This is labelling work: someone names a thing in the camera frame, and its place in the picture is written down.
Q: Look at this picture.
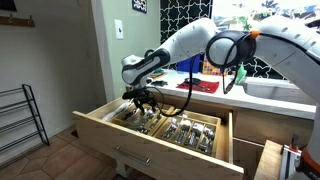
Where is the dark wall frame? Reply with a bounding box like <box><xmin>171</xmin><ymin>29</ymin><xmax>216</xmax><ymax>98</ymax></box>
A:
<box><xmin>0</xmin><ymin>0</ymin><xmax>18</xmax><ymax>12</ymax></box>

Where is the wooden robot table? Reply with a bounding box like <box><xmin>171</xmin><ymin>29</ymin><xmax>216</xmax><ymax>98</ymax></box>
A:
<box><xmin>254</xmin><ymin>139</ymin><xmax>284</xmax><ymax>180</ymax></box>

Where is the white light switch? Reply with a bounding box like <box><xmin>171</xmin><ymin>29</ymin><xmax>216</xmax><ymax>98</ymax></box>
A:
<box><xmin>113</xmin><ymin>18</ymin><xmax>124</xmax><ymax>40</ymax></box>

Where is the wooden coat hook rail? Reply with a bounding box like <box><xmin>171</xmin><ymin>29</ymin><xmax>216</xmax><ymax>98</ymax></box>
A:
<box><xmin>0</xmin><ymin>13</ymin><xmax>36</xmax><ymax>28</ymax></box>

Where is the orange black clamp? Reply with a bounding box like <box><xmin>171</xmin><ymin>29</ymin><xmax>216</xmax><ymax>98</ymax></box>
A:
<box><xmin>296</xmin><ymin>148</ymin><xmax>320</xmax><ymax>180</ymax></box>
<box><xmin>289</xmin><ymin>134</ymin><xmax>300</xmax><ymax>151</ymax></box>

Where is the blue cutting board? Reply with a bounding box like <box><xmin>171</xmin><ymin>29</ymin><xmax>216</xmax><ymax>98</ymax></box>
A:
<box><xmin>176</xmin><ymin>53</ymin><xmax>202</xmax><ymax>74</ymax></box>

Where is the wooden drawer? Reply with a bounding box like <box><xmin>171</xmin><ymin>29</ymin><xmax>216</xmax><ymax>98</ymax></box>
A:
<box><xmin>72</xmin><ymin>92</ymin><xmax>244</xmax><ymax>180</ymax></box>

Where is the wooden trivet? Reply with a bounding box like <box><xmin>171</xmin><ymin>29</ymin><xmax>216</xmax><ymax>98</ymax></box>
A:
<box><xmin>149</xmin><ymin>71</ymin><xmax>168</xmax><ymax>81</ymax></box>

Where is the red cloth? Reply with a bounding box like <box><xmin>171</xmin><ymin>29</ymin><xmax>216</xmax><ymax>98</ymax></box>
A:
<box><xmin>175</xmin><ymin>79</ymin><xmax>221</xmax><ymax>95</ymax></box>

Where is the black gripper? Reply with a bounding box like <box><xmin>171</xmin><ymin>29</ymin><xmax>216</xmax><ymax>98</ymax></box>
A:
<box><xmin>128</xmin><ymin>89</ymin><xmax>158</xmax><ymax>115</ymax></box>

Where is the wooden spoon organizer tray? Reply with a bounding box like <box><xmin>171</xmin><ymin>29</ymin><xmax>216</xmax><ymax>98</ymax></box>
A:
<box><xmin>111</xmin><ymin>99</ymin><xmax>175</xmax><ymax>137</ymax></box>

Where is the wooden fork organizer tray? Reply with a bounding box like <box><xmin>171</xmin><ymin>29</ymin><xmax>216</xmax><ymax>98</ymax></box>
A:
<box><xmin>153</xmin><ymin>108</ymin><xmax>222</xmax><ymax>158</ymax></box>

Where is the steel table knife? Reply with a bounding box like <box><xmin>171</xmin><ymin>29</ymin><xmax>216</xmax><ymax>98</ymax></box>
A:
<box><xmin>192</xmin><ymin>85</ymin><xmax>211</xmax><ymax>92</ymax></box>
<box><xmin>191</xmin><ymin>83</ymin><xmax>208</xmax><ymax>90</ymax></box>

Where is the aluminium base frame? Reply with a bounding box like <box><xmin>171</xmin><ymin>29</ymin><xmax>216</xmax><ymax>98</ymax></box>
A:
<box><xmin>279</xmin><ymin>144</ymin><xmax>303</xmax><ymax>180</ymax></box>

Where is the steel sink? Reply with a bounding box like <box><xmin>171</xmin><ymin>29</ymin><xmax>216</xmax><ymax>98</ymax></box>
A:
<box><xmin>243</xmin><ymin>81</ymin><xmax>317</xmax><ymax>106</ymax></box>

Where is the black flat trivet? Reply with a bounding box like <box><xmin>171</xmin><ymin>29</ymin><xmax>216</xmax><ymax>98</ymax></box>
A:
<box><xmin>151</xmin><ymin>80</ymin><xmax>169</xmax><ymax>88</ymax></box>

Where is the wooden base cabinet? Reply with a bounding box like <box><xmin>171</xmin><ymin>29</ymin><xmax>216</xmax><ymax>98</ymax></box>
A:
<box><xmin>156</xmin><ymin>91</ymin><xmax>318</xmax><ymax>180</ymax></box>

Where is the clear plastic packaging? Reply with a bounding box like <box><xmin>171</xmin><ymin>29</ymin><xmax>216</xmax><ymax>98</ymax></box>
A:
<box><xmin>101</xmin><ymin>99</ymin><xmax>133</xmax><ymax>123</ymax></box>

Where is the steel drawer handle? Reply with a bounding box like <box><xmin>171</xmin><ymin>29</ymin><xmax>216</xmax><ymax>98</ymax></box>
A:
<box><xmin>112</xmin><ymin>145</ymin><xmax>152</xmax><ymax>167</ymax></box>

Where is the black metal shoe rack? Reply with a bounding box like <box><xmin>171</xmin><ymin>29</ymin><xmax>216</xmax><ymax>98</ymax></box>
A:
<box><xmin>0</xmin><ymin>83</ymin><xmax>51</xmax><ymax>155</ymax></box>

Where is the green sponge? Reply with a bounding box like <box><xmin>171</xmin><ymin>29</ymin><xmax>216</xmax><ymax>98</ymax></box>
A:
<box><xmin>234</xmin><ymin>64</ymin><xmax>248</xmax><ymax>85</ymax></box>

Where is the framed patterned picture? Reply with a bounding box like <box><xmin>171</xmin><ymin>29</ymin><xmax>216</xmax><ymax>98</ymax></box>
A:
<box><xmin>131</xmin><ymin>0</ymin><xmax>148</xmax><ymax>14</ymax></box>

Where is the black spoon rest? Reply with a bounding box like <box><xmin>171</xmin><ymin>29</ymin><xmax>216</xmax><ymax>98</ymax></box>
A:
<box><xmin>184</xmin><ymin>77</ymin><xmax>202</xmax><ymax>85</ymax></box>

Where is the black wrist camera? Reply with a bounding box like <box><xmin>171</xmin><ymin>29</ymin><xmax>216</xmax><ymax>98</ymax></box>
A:
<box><xmin>121</xmin><ymin>90</ymin><xmax>135</xmax><ymax>101</ymax></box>

